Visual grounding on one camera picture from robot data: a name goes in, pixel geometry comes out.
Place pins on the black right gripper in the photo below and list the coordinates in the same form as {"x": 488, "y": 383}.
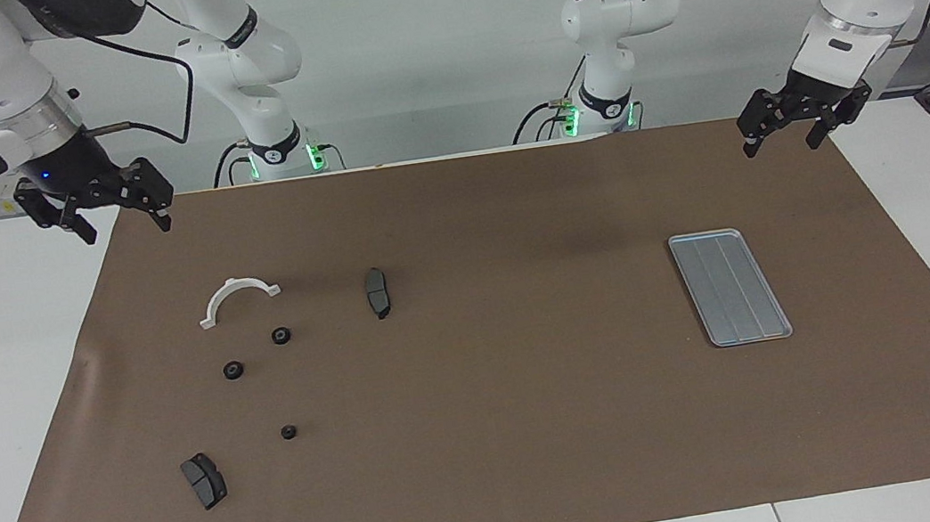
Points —
{"x": 75, "y": 168}

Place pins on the brown paper mat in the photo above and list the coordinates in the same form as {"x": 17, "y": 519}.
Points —
{"x": 541, "y": 431}

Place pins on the small black bearing gear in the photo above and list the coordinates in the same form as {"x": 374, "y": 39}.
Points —
{"x": 289, "y": 431}

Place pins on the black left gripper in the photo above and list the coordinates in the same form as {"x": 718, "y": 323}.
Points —
{"x": 813, "y": 103}

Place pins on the silver metal tray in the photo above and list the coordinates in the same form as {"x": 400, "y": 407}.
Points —
{"x": 729, "y": 289}

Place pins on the short dark brake pad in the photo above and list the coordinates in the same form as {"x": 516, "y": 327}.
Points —
{"x": 205, "y": 482}

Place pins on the long grey brake pad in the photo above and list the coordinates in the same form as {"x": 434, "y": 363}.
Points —
{"x": 377, "y": 290}

